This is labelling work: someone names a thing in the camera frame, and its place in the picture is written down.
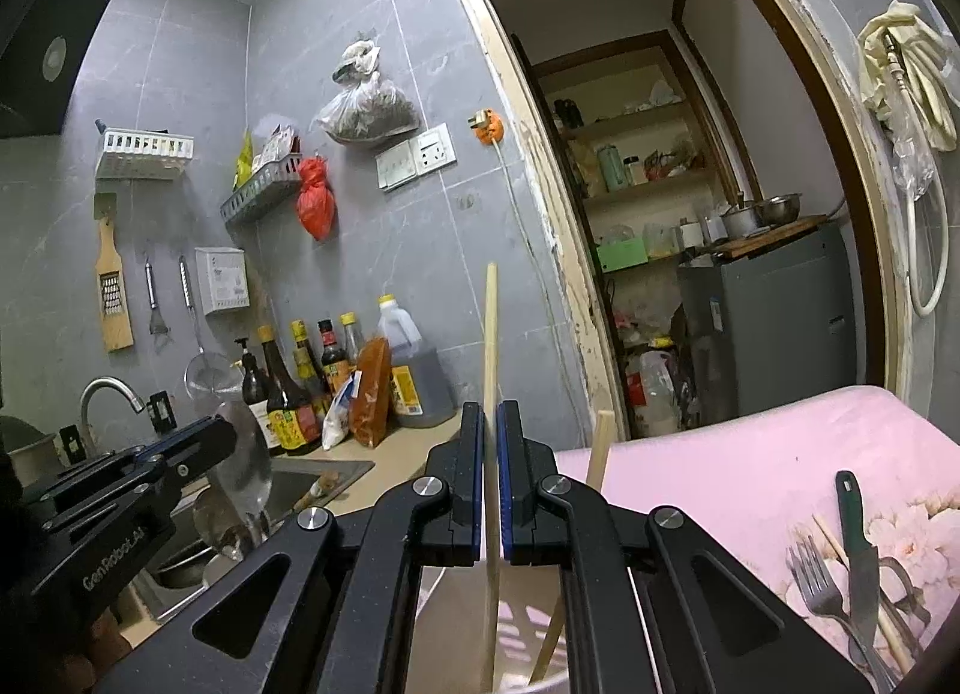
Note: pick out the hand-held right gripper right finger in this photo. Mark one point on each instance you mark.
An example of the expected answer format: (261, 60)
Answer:
(510, 484)

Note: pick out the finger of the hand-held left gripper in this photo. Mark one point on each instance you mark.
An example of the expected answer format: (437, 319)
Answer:
(202, 435)
(112, 495)

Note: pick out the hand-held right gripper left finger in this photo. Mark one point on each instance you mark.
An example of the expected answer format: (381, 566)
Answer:
(469, 484)

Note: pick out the wooden chopstick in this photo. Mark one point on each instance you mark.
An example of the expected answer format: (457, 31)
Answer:
(829, 540)
(491, 334)
(600, 446)

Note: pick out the white plastic utensil holder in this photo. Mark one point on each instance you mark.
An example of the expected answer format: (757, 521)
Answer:
(525, 626)

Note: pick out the person's left hand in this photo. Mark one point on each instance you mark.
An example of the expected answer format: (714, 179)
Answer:
(101, 653)

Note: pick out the dark pump bottle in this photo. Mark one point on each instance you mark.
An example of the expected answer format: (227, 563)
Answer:
(251, 394)

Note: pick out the steel mesh strainer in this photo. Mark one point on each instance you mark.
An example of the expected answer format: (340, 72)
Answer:
(210, 371)

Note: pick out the dark sauce bottle yellow label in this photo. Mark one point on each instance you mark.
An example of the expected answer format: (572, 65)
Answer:
(292, 424)

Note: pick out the dark cooking pot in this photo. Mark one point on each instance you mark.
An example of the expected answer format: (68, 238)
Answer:
(30, 450)

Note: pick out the curved steel faucet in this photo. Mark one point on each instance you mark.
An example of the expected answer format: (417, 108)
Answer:
(112, 390)

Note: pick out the steel kitchen sink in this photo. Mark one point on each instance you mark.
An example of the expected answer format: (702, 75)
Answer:
(300, 484)

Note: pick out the large cooking oil jug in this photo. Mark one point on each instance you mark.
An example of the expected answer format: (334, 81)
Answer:
(416, 371)

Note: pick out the yellow-capped sauce bottle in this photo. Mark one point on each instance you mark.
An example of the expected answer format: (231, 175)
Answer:
(306, 364)

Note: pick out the orange seasoning packet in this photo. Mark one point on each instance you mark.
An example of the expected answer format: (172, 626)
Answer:
(373, 394)

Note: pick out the white and blue packet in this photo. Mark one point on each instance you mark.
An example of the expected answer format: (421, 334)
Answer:
(339, 416)

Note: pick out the slim steel peeler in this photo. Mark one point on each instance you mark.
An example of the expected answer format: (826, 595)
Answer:
(154, 296)

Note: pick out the red-labelled sauce bottle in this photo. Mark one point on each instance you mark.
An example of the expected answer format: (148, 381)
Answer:
(334, 360)

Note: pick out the wooden grater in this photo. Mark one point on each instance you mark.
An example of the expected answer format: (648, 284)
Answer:
(114, 289)

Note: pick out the plastic bag with bottles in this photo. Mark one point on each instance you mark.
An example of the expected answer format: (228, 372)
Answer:
(660, 394)

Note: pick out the clear bottle yellow cap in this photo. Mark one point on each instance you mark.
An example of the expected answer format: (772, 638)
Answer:
(351, 337)

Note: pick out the pink tablecloth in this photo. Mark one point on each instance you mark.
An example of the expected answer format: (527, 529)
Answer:
(750, 469)

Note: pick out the green box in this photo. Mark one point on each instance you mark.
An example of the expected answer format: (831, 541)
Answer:
(622, 255)

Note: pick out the red plastic bag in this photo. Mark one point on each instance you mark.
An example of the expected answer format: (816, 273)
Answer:
(315, 202)

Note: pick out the yellow snack packet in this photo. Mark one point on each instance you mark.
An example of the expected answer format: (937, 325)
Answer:
(244, 161)

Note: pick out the red seasoning packet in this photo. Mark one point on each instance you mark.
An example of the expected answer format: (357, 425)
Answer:
(279, 146)

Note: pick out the white mug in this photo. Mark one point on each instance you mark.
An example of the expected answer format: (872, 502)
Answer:
(690, 235)

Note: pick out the grey washing machine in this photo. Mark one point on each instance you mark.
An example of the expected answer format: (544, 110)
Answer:
(780, 334)

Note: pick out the green thermos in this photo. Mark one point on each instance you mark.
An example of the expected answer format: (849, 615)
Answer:
(611, 169)

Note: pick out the small jar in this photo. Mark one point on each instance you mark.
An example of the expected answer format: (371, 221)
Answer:
(635, 170)

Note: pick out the steel pot with lid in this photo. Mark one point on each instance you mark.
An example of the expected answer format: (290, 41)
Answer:
(739, 221)

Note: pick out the orange plug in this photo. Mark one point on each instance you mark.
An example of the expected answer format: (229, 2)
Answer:
(484, 126)

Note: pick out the wooden cutting board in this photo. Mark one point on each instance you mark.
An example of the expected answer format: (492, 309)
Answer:
(772, 236)

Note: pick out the clear bag of dried food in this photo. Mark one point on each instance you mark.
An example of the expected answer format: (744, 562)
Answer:
(371, 112)

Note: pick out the steel bowl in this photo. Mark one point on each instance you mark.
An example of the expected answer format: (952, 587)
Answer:
(778, 208)

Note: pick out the wooden shelf unit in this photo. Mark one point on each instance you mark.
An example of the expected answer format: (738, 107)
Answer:
(637, 120)

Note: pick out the black range hood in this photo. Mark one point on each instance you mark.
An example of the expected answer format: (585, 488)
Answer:
(52, 63)

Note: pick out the small white plastic bag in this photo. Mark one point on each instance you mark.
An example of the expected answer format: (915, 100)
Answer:
(358, 60)

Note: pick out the cream rubber gloves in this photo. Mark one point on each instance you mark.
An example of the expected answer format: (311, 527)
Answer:
(892, 41)

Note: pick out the black wall plug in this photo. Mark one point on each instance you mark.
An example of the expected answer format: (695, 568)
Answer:
(160, 410)

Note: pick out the white wall box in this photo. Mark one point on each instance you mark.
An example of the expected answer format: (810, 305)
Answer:
(222, 280)

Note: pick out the grey wall rack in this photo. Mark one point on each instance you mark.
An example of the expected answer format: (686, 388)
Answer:
(259, 195)

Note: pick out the white wall basket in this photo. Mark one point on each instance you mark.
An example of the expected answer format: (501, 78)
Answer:
(142, 150)

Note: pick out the white wall switch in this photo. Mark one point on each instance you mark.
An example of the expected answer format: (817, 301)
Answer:
(396, 165)

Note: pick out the white wall socket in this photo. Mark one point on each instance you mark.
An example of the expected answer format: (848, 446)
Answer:
(433, 148)

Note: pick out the worn wooden door frame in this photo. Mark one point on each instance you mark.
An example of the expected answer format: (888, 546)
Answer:
(517, 139)

